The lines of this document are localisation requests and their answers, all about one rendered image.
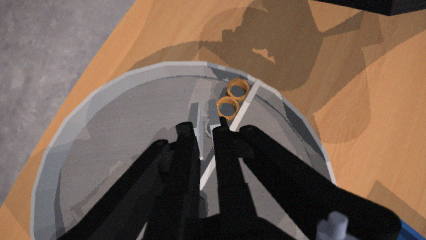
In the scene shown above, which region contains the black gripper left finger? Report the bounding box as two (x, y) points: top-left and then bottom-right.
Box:
(57, 102), (203, 240)

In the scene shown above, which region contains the bronze bushing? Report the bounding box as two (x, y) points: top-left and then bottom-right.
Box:
(217, 96), (239, 122)
(226, 78), (250, 104)

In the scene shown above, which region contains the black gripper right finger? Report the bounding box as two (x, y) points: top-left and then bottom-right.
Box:
(208, 100), (402, 240)

